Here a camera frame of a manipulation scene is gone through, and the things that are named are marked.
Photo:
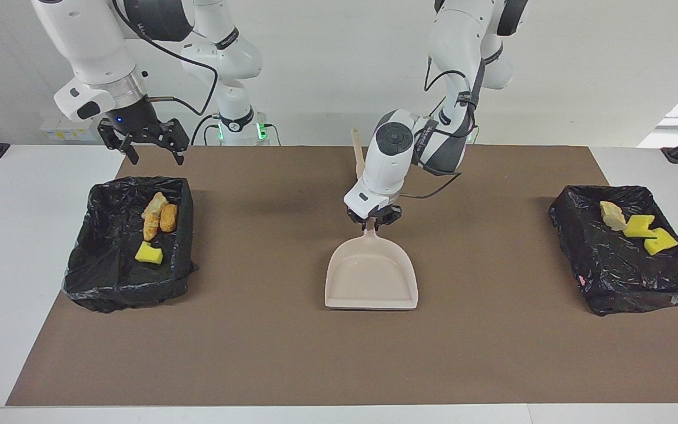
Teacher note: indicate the white cartons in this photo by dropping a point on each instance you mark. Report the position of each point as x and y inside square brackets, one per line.
[62, 134]

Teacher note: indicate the black bag lined bin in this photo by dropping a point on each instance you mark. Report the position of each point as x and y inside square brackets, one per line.
[627, 277]
[103, 259]

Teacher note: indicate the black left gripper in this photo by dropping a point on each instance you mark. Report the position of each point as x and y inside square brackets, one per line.
[377, 214]

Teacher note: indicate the beige plastic dustpan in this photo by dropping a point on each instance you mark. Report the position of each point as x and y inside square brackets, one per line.
[368, 282]

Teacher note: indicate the brown table mat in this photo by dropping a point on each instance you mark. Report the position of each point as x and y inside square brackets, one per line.
[315, 353]

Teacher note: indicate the golden croissant piece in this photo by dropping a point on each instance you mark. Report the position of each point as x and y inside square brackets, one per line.
[612, 215]
[150, 228]
[155, 205]

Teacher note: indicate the notched yellow sponge piece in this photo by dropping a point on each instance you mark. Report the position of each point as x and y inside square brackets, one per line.
[639, 226]

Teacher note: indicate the yellow green sponge piece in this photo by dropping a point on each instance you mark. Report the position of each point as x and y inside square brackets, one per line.
[149, 254]

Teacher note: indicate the brown bread roll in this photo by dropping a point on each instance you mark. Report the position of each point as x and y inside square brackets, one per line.
[168, 218]

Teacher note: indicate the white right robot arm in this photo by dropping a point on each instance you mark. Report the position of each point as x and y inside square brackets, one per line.
[92, 47]

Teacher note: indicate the yellow sponge piece with hole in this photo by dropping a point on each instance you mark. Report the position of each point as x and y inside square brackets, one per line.
[661, 241]

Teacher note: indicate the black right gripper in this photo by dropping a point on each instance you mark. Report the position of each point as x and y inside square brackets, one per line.
[136, 118]

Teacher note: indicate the beige hand brush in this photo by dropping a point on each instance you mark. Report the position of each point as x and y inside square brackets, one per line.
[358, 153]

